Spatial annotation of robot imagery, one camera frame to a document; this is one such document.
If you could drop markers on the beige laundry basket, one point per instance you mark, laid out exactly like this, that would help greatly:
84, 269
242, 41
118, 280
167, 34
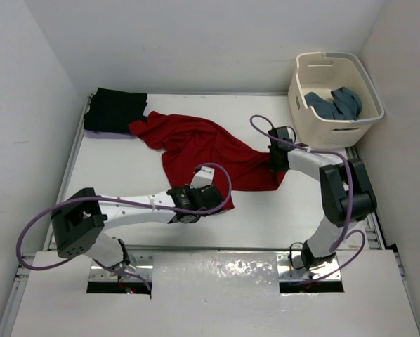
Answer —
321, 73

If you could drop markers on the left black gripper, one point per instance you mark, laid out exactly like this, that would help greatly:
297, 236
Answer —
188, 189

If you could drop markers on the metal base plate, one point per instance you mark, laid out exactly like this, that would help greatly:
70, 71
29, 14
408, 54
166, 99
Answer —
289, 268
122, 272

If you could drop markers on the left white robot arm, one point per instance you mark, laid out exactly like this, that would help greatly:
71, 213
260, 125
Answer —
80, 223

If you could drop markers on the white front cover board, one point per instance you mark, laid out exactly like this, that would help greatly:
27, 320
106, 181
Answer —
218, 294

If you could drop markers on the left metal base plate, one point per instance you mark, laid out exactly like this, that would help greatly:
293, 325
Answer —
122, 272

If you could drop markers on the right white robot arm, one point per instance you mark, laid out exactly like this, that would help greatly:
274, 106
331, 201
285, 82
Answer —
346, 193

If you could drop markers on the purple t shirt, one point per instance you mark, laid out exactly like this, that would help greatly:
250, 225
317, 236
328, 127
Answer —
106, 135

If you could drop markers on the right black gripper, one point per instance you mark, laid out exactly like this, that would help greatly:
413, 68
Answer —
275, 167

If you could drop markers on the red garment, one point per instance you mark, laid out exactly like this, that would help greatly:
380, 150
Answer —
190, 141

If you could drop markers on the teal shirt in basket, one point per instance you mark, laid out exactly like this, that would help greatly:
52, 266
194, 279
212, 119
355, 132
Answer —
345, 105

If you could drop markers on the black garment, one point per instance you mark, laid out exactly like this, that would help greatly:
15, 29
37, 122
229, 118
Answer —
112, 111

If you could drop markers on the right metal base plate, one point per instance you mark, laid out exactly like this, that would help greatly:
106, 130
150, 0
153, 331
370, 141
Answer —
289, 268

